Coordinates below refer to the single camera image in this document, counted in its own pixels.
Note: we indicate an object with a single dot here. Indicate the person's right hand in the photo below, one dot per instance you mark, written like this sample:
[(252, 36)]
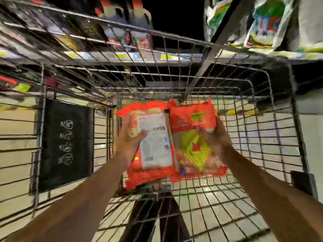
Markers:
[(218, 142)]

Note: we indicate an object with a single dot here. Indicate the person's left hand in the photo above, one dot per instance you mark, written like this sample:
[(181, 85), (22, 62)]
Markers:
[(127, 146)]

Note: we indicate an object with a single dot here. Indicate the person's right thumb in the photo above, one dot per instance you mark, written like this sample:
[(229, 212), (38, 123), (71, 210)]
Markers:
[(205, 132)]

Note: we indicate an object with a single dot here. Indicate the person's left thumb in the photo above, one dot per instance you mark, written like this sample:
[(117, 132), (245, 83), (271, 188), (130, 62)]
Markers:
[(140, 136)]

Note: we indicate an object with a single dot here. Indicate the orange packet with white label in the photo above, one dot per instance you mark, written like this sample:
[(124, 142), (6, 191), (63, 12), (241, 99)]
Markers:
[(155, 143)]

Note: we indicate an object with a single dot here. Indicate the orange packet with yellow print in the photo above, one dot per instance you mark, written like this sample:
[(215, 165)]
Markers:
[(194, 148)]

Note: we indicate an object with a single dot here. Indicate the person's right forearm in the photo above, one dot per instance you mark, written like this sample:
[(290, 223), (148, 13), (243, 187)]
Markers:
[(267, 196)]

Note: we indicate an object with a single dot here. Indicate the person's left forearm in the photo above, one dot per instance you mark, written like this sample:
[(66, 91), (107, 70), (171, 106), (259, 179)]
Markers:
[(83, 199)]

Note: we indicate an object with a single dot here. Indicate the black sign panel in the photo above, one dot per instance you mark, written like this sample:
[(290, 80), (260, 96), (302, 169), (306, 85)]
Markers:
[(67, 146)]

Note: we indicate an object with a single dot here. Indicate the shelf with price labels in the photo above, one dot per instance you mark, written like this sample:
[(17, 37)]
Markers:
[(156, 57)]

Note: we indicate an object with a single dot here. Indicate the person's dark trousers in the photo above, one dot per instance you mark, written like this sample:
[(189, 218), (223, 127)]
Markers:
[(161, 219)]

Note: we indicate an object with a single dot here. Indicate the black cart corner bumper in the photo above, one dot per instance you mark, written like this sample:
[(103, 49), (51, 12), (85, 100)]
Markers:
[(304, 185)]

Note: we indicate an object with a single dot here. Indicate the white green snack bag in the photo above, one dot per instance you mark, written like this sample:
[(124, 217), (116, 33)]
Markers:
[(217, 15)]

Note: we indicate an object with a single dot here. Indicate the bottles with red caps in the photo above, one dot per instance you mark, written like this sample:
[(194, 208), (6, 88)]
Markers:
[(126, 12)]

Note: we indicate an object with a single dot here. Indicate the white colourful snack bag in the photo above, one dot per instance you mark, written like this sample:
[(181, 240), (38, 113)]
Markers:
[(267, 22)]

